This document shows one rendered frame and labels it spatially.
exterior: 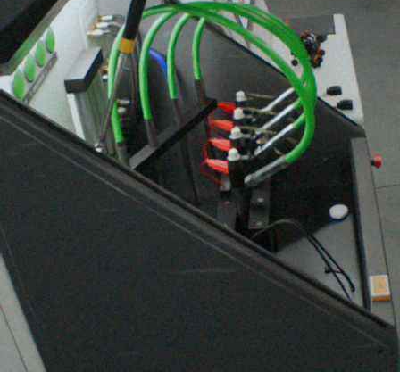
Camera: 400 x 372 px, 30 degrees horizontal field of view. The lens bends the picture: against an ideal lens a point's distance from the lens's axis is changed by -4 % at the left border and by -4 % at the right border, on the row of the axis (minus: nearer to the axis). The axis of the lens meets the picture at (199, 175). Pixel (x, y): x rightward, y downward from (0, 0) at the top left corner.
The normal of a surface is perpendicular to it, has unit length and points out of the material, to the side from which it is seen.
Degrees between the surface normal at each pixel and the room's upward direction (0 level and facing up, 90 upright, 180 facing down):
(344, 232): 0
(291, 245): 0
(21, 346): 90
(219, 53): 90
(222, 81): 90
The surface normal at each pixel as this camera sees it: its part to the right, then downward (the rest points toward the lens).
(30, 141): -0.10, 0.52
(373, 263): -0.16, -0.85
